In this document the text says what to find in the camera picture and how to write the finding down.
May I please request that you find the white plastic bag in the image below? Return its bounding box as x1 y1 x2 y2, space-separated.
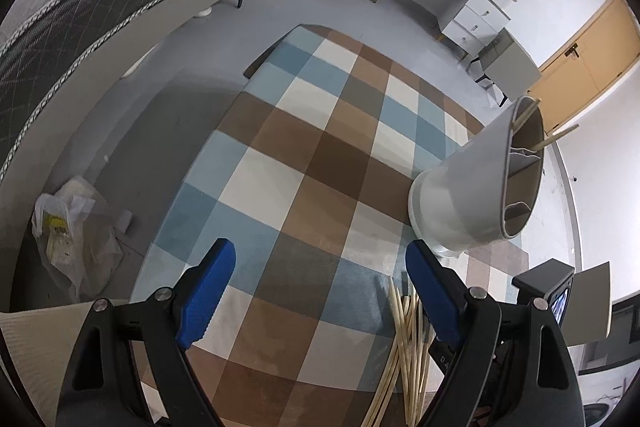
31 175 124 303

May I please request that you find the grey flat panel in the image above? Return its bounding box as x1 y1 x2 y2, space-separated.
570 261 612 348

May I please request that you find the wooden door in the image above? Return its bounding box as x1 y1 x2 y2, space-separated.
536 0 640 134

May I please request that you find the grey utensil holder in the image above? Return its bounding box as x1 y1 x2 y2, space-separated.
407 96 546 259

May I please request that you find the wooden chopstick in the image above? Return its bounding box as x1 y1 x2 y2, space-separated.
514 99 542 131
531 124 580 154

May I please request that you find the pile of wooden chopsticks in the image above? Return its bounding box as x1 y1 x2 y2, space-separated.
360 276 438 427

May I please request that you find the grey bed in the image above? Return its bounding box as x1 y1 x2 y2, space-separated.
0 0 257 218

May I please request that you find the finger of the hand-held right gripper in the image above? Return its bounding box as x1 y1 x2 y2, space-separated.
512 258 575 325

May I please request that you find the plaid tablecloth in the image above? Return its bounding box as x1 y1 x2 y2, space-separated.
131 24 528 427

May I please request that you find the grey nightstand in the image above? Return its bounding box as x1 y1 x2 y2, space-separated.
467 29 543 108

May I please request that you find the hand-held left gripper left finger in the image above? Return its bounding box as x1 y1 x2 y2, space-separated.
55 238 236 427

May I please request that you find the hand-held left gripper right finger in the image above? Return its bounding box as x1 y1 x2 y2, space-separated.
405 239 586 427

